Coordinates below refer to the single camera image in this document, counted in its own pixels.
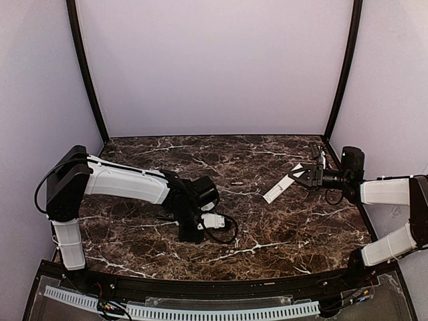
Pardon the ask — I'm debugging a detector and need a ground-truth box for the left black camera cable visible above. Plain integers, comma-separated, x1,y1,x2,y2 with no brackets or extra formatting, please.
200,213,239,245

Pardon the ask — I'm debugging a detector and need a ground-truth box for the white remote control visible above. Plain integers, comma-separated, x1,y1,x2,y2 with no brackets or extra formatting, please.
263,175,295,204

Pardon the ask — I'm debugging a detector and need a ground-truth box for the black front rail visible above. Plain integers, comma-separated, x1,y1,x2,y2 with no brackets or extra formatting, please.
39,259,385,304

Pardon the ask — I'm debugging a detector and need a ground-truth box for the black frame post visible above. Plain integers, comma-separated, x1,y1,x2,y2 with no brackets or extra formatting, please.
324,0,363,141
66,0,110,144

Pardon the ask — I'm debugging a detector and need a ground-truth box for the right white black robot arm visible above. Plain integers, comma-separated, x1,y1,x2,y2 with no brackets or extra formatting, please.
288,144,427,288

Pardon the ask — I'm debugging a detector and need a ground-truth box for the right black frame post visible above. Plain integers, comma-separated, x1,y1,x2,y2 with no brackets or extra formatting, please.
324,0,363,141

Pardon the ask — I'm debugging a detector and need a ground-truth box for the left black frame post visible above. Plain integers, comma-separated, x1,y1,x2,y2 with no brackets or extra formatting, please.
66,0,110,144

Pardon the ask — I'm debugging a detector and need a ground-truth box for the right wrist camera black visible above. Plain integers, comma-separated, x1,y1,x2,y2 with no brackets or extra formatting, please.
310,142,327,168

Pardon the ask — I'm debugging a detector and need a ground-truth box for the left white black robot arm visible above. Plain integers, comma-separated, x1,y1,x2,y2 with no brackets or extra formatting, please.
41,145,226,271

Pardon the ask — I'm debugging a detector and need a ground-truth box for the white slotted cable duct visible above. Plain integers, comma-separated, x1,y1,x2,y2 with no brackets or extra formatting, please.
43,286,320,320

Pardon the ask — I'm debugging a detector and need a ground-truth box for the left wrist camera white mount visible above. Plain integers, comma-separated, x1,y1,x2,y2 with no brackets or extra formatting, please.
197,213,225,230

